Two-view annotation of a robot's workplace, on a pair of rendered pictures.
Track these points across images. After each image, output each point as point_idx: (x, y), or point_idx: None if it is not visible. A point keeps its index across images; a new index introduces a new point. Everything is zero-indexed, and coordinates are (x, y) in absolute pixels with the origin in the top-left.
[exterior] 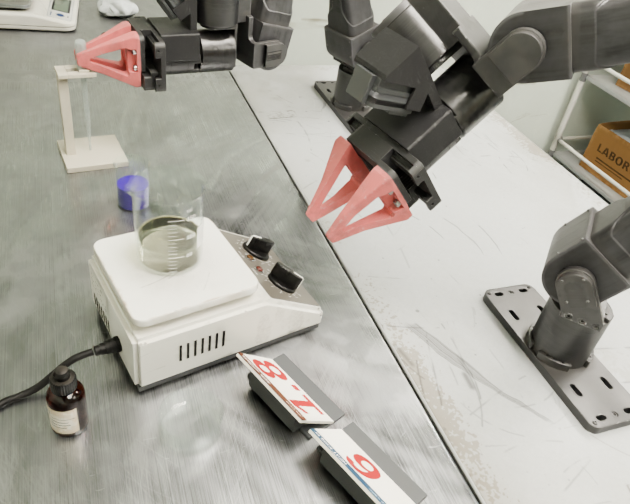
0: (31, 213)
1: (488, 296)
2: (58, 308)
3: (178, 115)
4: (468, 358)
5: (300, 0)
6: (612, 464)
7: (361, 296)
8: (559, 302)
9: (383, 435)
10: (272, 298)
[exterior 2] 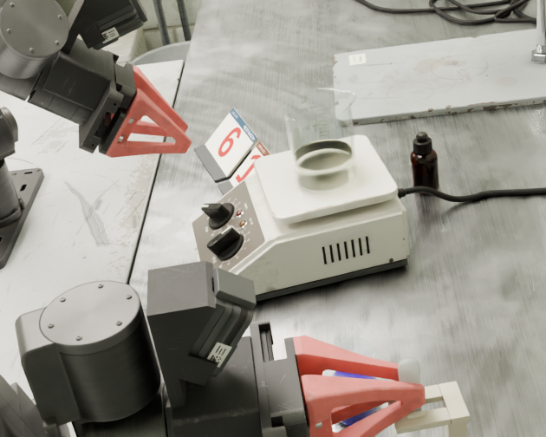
0: (503, 392)
1: (1, 257)
2: (446, 266)
3: None
4: (80, 219)
5: None
6: (51, 160)
7: (128, 274)
8: (17, 137)
9: (197, 177)
10: (243, 180)
